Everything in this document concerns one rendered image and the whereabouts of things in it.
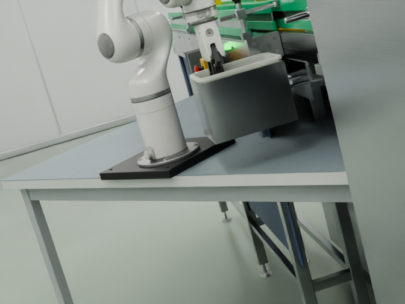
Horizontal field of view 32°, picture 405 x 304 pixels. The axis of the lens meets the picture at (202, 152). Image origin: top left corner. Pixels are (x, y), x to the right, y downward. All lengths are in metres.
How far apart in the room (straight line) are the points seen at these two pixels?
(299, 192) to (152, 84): 0.53
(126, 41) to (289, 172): 0.59
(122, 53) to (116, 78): 5.94
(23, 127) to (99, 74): 1.00
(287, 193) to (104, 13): 0.70
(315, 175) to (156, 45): 0.65
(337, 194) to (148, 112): 0.61
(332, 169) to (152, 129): 0.60
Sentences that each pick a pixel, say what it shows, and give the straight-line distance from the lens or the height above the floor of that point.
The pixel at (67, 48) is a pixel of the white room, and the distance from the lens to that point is 7.90.
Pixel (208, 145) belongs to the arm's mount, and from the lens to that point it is 2.12.
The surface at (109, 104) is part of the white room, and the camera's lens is 7.95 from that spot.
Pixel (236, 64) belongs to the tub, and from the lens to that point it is 1.94.
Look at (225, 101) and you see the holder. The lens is 1.78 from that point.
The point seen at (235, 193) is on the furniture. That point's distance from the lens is 1.93.
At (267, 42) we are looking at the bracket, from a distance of 1.99.
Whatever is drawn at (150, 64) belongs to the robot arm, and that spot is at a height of 1.05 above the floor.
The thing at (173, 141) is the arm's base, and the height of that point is 0.82.
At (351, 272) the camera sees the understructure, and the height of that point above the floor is 0.25.
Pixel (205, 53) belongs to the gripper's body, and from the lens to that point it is 1.84.
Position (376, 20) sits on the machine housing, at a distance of 0.91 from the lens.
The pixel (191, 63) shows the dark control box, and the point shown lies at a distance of 2.64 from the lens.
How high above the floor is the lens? 1.23
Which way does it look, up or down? 13 degrees down
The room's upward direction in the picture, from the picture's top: 15 degrees counter-clockwise
